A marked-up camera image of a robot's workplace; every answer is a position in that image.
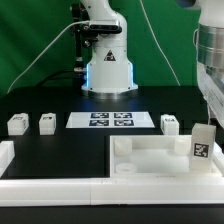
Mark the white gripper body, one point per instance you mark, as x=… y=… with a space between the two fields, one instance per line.
x=211 y=84

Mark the white square tabletop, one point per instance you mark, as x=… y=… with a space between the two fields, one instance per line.
x=154 y=155

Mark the white U-shaped fence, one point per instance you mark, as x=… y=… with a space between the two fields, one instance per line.
x=110 y=190

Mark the white marker sheet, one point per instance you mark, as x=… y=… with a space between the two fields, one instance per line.
x=109 y=120

